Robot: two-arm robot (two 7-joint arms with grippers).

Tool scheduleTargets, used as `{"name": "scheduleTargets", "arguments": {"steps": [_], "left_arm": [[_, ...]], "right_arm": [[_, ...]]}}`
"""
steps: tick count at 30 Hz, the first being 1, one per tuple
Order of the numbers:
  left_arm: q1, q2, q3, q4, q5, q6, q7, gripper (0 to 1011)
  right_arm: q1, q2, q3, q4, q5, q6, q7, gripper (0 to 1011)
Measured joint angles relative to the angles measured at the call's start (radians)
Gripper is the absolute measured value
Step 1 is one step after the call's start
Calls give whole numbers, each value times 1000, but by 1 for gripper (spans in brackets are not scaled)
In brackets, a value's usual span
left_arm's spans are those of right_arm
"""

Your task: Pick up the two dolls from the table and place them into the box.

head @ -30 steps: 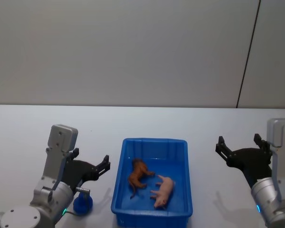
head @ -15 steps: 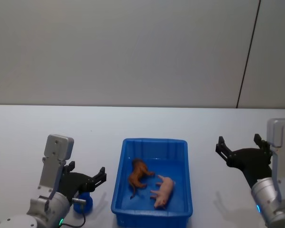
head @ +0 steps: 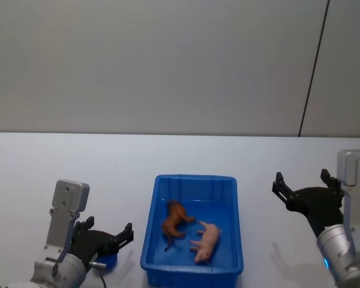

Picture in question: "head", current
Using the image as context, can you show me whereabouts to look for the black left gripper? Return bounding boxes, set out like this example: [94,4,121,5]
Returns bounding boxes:
[68,215,135,268]

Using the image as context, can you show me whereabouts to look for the blue plastic bin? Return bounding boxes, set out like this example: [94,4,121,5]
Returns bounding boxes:
[140,175,244,284]

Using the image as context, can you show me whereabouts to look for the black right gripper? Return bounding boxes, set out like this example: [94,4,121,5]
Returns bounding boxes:
[271,169,346,238]

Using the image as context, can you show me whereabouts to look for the small blue round object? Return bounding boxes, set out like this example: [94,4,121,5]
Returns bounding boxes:
[95,253,118,271]

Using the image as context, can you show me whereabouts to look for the pink toy pig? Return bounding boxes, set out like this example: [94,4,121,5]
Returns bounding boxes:
[189,221,223,265]

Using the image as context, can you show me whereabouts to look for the brown toy lion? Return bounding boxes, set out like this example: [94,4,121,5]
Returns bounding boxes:
[162,200,196,251]

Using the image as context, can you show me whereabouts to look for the thin cable with silver plug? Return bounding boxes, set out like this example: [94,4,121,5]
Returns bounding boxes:
[89,261,109,288]

